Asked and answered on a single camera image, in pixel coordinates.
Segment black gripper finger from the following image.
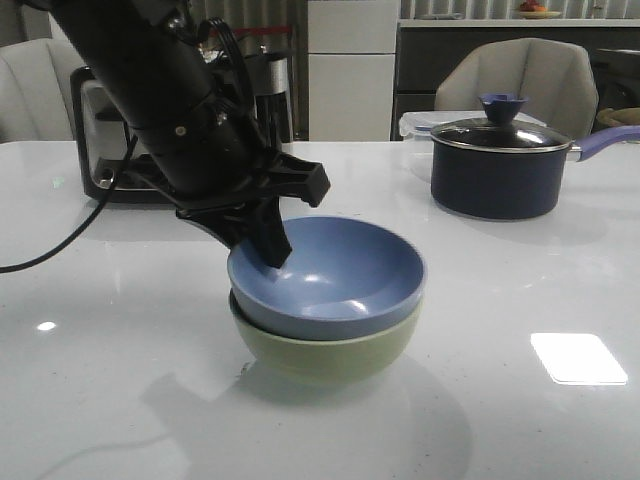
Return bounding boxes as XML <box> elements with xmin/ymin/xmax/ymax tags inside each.
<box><xmin>244</xmin><ymin>197</ymin><xmax>292</xmax><ymax>268</ymax></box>

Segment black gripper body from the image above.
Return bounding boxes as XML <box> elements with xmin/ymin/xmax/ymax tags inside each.
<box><xmin>130</xmin><ymin>107</ymin><xmax>330</xmax><ymax>248</ymax></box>

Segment blue bowl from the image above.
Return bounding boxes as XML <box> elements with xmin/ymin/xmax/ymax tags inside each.
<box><xmin>227</xmin><ymin>216</ymin><xmax>427</xmax><ymax>341</ymax></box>

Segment green bowl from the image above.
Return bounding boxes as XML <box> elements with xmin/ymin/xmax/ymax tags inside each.
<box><xmin>228</xmin><ymin>295</ymin><xmax>423</xmax><ymax>386</ymax></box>

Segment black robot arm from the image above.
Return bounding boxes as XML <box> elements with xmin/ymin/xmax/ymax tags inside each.
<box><xmin>42</xmin><ymin>1</ymin><xmax>330</xmax><ymax>268</ymax></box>

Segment black and silver toaster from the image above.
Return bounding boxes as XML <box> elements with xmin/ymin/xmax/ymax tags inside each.
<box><xmin>70</xmin><ymin>50</ymin><xmax>293</xmax><ymax>200</ymax></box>

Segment clear plastic food container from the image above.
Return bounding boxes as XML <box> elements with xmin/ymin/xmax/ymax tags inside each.
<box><xmin>399</xmin><ymin>110</ymin><xmax>548</xmax><ymax>144</ymax></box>

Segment white refrigerator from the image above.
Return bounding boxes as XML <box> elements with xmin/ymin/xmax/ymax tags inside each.
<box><xmin>308</xmin><ymin>1</ymin><xmax>401</xmax><ymax>141</ymax></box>

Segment beige chair left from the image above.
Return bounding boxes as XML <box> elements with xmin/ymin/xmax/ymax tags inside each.
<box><xmin>1</xmin><ymin>38</ymin><xmax>85</xmax><ymax>143</ymax></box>

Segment beige chair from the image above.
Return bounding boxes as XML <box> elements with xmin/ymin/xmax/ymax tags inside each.
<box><xmin>434</xmin><ymin>38</ymin><xmax>599</xmax><ymax>139</ymax></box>
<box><xmin>1</xmin><ymin>38</ymin><xmax>85</xmax><ymax>143</ymax></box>

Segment dark blue saucepan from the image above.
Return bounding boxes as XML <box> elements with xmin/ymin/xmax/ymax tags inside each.
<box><xmin>431</xmin><ymin>130</ymin><xmax>608</xmax><ymax>220</ymax></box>

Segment dark kitchen counter cabinet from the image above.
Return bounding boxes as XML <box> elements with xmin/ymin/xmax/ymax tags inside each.
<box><xmin>392</xmin><ymin>22</ymin><xmax>639</xmax><ymax>139</ymax></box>

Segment glass pot lid blue knob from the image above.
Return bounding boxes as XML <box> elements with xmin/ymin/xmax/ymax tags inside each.
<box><xmin>431</xmin><ymin>93</ymin><xmax>571</xmax><ymax>153</ymax></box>

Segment beige chair right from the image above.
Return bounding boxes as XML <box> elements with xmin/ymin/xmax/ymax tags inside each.
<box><xmin>434</xmin><ymin>38</ymin><xmax>599</xmax><ymax>139</ymax></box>

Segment fruit plate on counter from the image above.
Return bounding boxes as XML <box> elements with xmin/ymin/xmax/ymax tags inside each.
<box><xmin>515</xmin><ymin>0</ymin><xmax>562</xmax><ymax>20</ymax></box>

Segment black cable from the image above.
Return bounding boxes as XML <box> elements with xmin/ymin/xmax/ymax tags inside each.
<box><xmin>0</xmin><ymin>134</ymin><xmax>139</xmax><ymax>274</ymax></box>

